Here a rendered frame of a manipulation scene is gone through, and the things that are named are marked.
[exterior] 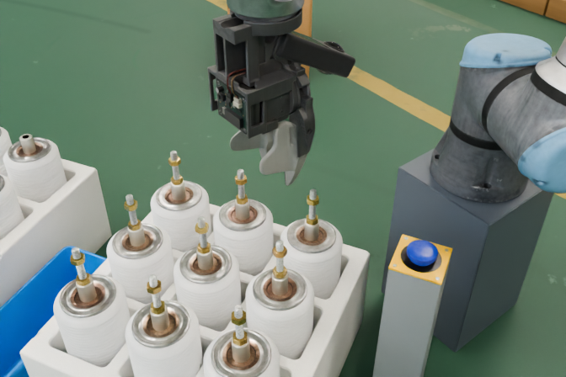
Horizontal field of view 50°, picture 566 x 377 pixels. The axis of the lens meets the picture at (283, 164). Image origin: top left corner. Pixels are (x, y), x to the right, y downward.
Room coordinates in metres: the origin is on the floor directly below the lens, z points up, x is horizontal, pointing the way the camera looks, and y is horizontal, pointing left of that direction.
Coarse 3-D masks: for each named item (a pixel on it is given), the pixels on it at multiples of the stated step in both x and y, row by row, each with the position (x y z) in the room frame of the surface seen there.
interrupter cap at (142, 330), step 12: (168, 300) 0.56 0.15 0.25; (144, 312) 0.54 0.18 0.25; (168, 312) 0.54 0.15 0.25; (180, 312) 0.54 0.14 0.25; (132, 324) 0.52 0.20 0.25; (144, 324) 0.52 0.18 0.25; (180, 324) 0.52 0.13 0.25; (144, 336) 0.50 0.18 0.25; (156, 336) 0.50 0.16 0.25; (168, 336) 0.50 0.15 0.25; (180, 336) 0.50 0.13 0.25
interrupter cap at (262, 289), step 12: (264, 276) 0.60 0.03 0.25; (288, 276) 0.60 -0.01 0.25; (300, 276) 0.60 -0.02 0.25; (264, 288) 0.58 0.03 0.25; (288, 288) 0.58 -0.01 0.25; (300, 288) 0.58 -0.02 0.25; (264, 300) 0.56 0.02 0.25; (276, 300) 0.56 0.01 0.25; (288, 300) 0.56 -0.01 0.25; (300, 300) 0.56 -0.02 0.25
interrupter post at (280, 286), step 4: (272, 276) 0.58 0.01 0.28; (272, 280) 0.58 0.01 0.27; (276, 280) 0.57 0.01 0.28; (280, 280) 0.57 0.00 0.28; (284, 280) 0.57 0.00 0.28; (272, 284) 0.58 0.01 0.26; (276, 284) 0.57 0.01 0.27; (280, 284) 0.57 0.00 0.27; (284, 284) 0.57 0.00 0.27; (272, 288) 0.58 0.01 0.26; (276, 288) 0.57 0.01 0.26; (280, 288) 0.57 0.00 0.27; (284, 288) 0.57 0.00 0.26; (276, 292) 0.57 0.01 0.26; (280, 292) 0.57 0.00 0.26; (284, 292) 0.57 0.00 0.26
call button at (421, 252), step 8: (416, 240) 0.60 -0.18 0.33; (408, 248) 0.58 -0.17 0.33; (416, 248) 0.58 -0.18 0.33; (424, 248) 0.58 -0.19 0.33; (432, 248) 0.58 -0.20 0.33; (408, 256) 0.57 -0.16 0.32; (416, 256) 0.57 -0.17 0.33; (424, 256) 0.57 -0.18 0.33; (432, 256) 0.57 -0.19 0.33; (416, 264) 0.57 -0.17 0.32; (424, 264) 0.56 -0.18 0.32
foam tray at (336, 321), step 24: (360, 264) 0.70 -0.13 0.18; (168, 288) 0.65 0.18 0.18; (336, 288) 0.65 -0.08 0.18; (360, 288) 0.69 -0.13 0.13; (336, 312) 0.60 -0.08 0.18; (360, 312) 0.71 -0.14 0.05; (48, 336) 0.56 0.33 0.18; (216, 336) 0.56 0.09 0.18; (312, 336) 0.56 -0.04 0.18; (336, 336) 0.58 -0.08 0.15; (24, 360) 0.53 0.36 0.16; (48, 360) 0.52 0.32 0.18; (72, 360) 0.52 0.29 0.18; (120, 360) 0.52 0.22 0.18; (288, 360) 0.52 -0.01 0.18; (312, 360) 0.52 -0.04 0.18; (336, 360) 0.59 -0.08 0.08
